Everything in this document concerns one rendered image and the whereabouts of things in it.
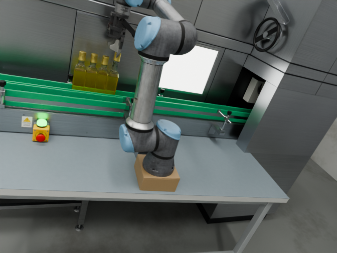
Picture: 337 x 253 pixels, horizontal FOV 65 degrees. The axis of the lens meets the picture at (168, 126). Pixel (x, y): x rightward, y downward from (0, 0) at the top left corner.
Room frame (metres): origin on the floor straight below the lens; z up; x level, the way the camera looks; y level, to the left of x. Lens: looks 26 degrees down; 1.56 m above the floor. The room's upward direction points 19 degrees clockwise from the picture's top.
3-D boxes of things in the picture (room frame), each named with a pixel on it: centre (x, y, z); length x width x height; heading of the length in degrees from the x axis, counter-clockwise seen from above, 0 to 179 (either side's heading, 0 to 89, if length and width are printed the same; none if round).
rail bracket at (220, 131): (1.64, -0.33, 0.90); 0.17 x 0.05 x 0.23; 29
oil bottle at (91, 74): (1.34, 0.48, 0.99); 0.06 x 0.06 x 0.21; 29
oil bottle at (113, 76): (1.39, 0.38, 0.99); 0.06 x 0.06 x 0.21; 29
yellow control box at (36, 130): (1.06, 0.58, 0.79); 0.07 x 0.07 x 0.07; 29
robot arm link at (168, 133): (1.04, 0.00, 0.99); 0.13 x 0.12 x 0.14; 122
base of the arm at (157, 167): (1.05, -0.01, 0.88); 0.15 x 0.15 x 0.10
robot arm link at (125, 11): (1.38, 0.40, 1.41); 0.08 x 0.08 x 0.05
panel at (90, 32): (1.63, 0.24, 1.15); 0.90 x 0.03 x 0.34; 119
